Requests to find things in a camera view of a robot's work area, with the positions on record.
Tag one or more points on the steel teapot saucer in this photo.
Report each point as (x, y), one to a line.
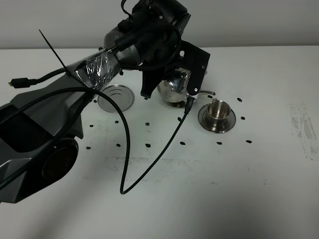
(120, 94)

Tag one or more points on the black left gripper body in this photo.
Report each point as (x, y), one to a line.
(157, 45)

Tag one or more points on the black cable tie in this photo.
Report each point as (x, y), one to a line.
(57, 56)

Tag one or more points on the right steel saucer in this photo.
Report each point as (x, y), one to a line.
(216, 126)

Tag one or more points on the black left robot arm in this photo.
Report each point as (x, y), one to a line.
(38, 129)

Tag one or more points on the right steel teacup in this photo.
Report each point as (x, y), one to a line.
(218, 110)

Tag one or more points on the stainless steel teapot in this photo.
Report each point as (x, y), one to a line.
(173, 88)

